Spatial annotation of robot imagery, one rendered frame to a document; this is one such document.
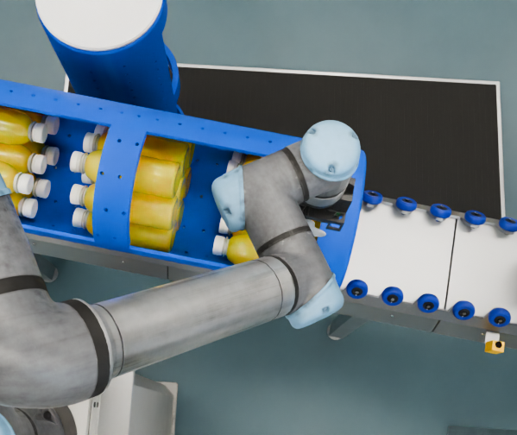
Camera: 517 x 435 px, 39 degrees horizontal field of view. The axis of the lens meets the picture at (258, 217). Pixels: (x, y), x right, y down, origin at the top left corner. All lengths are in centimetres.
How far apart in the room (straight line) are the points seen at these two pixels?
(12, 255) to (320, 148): 41
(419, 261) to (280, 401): 100
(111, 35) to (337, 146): 84
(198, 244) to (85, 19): 55
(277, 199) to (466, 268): 81
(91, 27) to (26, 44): 124
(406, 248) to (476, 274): 16
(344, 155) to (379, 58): 193
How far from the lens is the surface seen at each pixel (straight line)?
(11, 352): 66
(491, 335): 168
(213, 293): 79
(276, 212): 91
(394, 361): 254
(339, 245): 131
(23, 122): 150
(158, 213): 140
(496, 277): 167
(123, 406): 134
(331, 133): 93
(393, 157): 253
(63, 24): 170
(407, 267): 162
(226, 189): 92
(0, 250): 68
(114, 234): 138
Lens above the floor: 248
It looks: 75 degrees down
